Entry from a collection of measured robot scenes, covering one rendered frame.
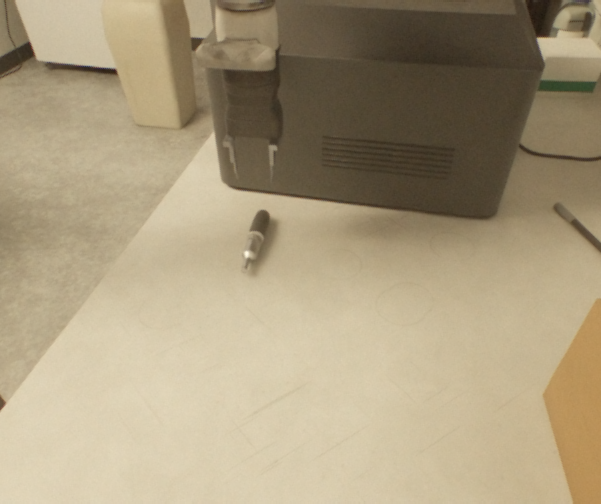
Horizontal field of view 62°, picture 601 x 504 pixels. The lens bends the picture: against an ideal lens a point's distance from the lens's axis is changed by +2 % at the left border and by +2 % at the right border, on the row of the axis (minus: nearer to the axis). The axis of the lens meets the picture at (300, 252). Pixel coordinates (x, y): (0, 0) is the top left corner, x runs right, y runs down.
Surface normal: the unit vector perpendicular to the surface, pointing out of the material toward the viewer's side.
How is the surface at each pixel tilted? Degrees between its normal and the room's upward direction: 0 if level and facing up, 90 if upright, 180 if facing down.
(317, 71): 90
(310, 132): 90
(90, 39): 90
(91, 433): 0
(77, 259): 0
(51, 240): 0
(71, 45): 90
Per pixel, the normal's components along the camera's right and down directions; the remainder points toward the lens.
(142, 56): -0.22, 0.69
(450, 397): -0.01, -0.75
